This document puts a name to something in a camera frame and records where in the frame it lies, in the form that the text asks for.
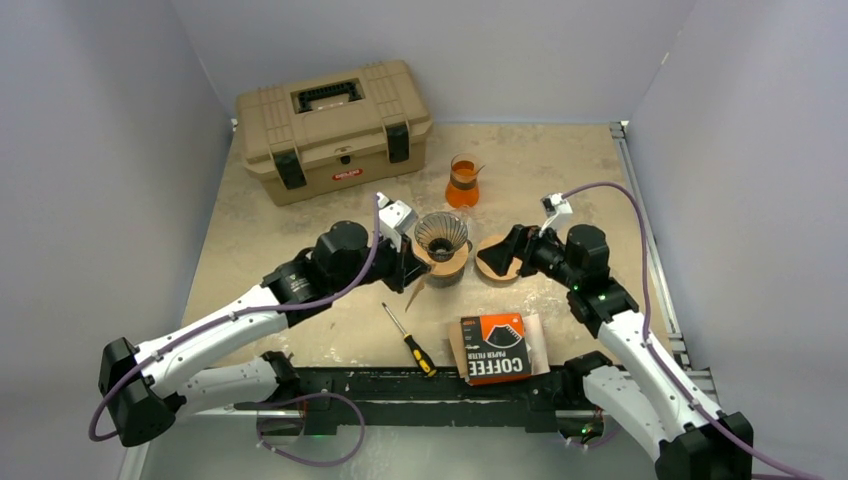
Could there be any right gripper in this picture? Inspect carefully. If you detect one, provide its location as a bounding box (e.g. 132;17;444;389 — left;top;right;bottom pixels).
478;221;581;290

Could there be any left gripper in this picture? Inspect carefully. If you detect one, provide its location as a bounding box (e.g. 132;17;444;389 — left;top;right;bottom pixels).
331;228;430;293

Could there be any brown paper coffee filter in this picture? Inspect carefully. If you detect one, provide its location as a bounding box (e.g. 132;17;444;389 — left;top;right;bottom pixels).
404;273;432;312

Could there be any wooden ring holder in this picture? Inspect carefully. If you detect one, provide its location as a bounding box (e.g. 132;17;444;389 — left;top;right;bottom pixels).
413;242;470;279
474;235;523;284

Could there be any smoky glass dripper cone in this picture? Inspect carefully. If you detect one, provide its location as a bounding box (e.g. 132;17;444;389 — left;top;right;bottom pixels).
414;211;469;263

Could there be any smoky glass carafe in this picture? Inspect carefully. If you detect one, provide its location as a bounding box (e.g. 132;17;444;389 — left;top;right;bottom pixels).
426;269;464;289

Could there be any coffee paper filter box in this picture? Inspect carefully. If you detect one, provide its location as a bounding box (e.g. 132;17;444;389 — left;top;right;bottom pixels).
459;313;532;386

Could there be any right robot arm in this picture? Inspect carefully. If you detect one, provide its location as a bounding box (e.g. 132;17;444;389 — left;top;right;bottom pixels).
478;224;753;479

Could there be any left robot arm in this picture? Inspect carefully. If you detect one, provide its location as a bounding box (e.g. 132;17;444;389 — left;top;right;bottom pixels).
88;221;431;447

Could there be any orange glass carafe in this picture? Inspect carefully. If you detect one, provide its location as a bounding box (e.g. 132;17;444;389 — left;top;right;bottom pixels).
445;153;484;208

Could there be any tan plastic toolbox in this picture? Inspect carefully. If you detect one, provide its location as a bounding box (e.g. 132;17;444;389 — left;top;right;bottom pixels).
235;60;433;206

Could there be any yellow black screwdriver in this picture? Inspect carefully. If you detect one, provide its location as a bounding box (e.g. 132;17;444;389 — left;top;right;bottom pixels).
381;302;437;377

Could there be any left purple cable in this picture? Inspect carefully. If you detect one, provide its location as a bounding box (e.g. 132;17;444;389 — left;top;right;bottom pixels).
88;192;384;466

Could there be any purple cable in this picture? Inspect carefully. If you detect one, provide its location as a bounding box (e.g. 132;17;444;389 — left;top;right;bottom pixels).
88;192;384;466
563;181;829;480

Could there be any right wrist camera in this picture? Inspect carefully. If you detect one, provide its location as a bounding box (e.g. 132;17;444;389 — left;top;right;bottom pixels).
540;193;573;233

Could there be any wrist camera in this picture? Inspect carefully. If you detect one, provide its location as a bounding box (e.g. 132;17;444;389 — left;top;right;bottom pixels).
376;192;419;252
540;193;573;233

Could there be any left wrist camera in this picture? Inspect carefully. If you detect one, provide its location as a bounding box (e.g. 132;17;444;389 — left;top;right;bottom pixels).
376;192;419;252

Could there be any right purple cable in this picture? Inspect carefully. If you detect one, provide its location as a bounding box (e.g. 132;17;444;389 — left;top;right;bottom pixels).
563;181;829;480

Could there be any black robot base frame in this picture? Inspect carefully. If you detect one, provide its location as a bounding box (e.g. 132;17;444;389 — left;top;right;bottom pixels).
135;364;723;439

